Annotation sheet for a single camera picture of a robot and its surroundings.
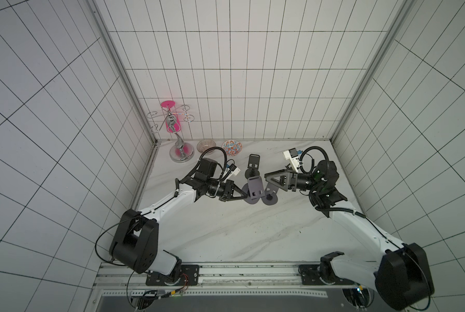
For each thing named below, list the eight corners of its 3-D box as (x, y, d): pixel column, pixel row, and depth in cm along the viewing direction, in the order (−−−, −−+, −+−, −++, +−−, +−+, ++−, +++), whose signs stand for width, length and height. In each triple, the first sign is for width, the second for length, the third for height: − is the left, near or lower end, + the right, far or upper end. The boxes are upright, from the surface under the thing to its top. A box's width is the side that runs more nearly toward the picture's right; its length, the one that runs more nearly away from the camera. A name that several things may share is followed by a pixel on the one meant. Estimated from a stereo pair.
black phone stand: (245, 178, 103) (246, 169, 97) (244, 163, 110) (245, 153, 103) (259, 178, 103) (261, 169, 97) (258, 163, 110) (259, 153, 103)
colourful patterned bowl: (230, 158, 112) (229, 153, 109) (220, 147, 118) (220, 143, 114) (243, 150, 116) (243, 146, 113) (233, 141, 121) (233, 136, 118)
